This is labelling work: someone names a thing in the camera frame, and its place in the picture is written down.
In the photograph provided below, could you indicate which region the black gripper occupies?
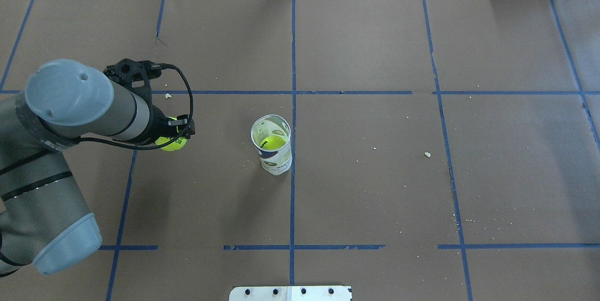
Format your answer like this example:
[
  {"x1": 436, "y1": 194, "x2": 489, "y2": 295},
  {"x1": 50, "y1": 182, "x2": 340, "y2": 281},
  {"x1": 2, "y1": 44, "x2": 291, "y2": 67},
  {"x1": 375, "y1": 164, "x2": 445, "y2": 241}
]
[{"x1": 141, "y1": 106, "x2": 195, "y2": 146}]

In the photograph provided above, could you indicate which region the yellow tennis ball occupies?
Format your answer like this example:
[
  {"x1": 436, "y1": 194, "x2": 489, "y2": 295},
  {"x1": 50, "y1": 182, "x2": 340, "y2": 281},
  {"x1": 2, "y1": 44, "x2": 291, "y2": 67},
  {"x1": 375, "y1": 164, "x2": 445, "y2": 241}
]
[{"x1": 154, "y1": 138, "x2": 187, "y2": 152}]

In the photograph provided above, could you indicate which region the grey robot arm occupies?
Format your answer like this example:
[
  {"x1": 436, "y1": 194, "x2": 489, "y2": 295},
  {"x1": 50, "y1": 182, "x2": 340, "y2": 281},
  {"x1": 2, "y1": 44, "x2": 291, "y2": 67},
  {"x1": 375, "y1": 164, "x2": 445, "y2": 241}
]
[{"x1": 0, "y1": 59, "x2": 195, "y2": 277}]

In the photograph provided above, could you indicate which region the white tennis ball can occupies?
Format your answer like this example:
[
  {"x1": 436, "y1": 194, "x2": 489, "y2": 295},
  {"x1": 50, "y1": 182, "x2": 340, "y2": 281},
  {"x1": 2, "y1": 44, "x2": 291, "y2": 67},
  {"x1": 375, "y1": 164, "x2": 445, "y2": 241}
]
[{"x1": 250, "y1": 114, "x2": 293, "y2": 176}]

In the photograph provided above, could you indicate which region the yellow ball inside can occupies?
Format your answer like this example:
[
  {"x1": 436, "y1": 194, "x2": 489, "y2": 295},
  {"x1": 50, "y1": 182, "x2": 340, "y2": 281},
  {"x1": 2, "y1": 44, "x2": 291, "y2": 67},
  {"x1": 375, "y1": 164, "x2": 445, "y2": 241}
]
[{"x1": 259, "y1": 135, "x2": 287, "y2": 150}]

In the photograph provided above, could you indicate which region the black camera cable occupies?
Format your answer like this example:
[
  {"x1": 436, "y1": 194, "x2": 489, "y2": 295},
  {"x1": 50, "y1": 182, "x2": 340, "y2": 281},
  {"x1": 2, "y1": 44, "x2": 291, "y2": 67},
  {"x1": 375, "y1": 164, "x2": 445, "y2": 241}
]
[{"x1": 37, "y1": 62, "x2": 195, "y2": 151}]

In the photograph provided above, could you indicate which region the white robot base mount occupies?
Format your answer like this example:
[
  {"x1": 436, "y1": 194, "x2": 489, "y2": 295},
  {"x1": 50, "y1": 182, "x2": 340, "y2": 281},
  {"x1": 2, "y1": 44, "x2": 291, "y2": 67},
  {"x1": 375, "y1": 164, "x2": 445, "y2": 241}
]
[{"x1": 229, "y1": 285, "x2": 353, "y2": 301}]

